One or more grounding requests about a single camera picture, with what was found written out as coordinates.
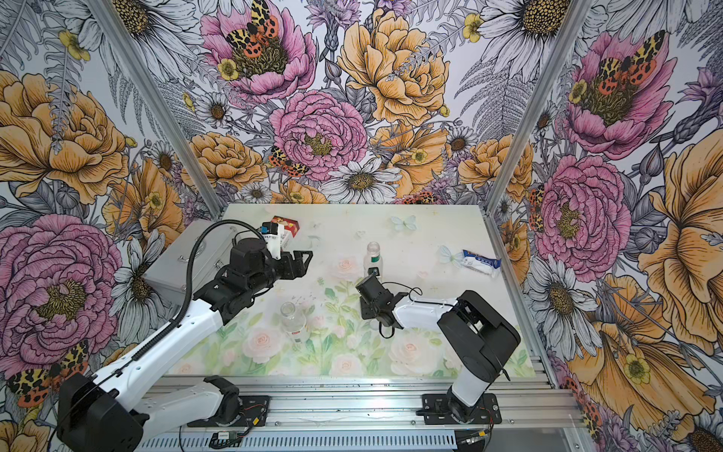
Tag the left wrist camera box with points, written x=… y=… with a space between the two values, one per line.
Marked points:
x=277 y=237

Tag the left aluminium corner post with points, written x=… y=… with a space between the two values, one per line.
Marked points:
x=120 y=41

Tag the clear bottle green label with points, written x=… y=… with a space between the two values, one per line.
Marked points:
x=373 y=263

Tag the blue white bandage packet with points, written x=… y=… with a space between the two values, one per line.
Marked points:
x=481 y=263

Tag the aluminium corner post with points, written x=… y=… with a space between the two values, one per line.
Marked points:
x=568 y=33
x=120 y=41

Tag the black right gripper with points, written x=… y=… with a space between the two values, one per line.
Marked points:
x=373 y=299

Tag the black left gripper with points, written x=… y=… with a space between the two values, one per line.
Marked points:
x=284 y=266

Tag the red cigarette box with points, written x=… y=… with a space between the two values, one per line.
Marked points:
x=292 y=226

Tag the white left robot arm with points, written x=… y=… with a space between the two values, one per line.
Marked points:
x=110 y=411

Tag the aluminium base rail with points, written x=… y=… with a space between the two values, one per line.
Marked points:
x=520 y=409

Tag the right aluminium corner post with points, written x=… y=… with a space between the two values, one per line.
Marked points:
x=568 y=33

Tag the small green circuit board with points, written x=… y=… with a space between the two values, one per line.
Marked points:
x=225 y=439

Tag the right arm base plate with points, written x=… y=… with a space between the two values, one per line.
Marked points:
x=444 y=409

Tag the silver metal case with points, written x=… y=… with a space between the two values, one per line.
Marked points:
x=167 y=275

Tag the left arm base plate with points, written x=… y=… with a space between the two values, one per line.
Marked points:
x=249 y=412

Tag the clear bottle white label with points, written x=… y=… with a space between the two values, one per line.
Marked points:
x=295 y=323

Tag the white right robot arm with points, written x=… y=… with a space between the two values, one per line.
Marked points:
x=480 y=337

